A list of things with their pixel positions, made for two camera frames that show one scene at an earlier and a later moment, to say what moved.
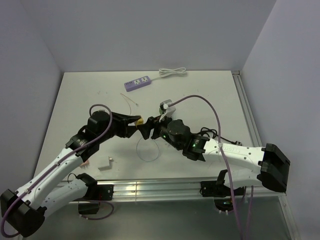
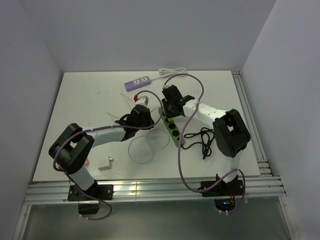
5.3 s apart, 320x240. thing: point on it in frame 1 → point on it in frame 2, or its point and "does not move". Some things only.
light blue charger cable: (145, 160) → (152, 150)
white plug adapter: (104, 163) does not move
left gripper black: (122, 121) → (150, 121)
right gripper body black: (164, 133) → (168, 112)
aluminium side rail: (250, 124) does not move
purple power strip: (137, 83) does not move
